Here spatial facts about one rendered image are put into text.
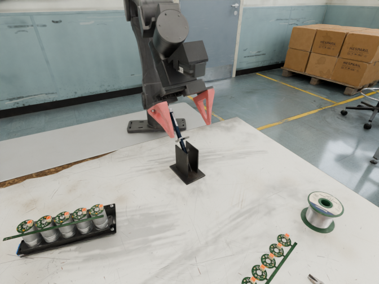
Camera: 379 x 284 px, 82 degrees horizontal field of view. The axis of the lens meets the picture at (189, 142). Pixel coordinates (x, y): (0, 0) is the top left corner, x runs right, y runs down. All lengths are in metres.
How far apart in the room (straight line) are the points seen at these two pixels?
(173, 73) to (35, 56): 2.58
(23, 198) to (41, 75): 2.46
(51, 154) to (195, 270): 0.52
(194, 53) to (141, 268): 0.38
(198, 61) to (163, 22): 0.09
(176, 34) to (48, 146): 0.54
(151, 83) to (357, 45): 3.21
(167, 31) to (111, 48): 2.59
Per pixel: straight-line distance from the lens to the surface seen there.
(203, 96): 0.50
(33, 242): 0.49
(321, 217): 0.50
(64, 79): 3.02
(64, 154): 0.73
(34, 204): 0.60
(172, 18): 0.43
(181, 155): 0.53
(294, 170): 0.64
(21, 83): 3.05
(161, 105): 0.43
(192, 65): 0.40
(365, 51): 3.63
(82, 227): 0.46
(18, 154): 0.80
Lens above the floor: 1.13
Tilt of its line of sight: 34 degrees down
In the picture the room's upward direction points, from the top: straight up
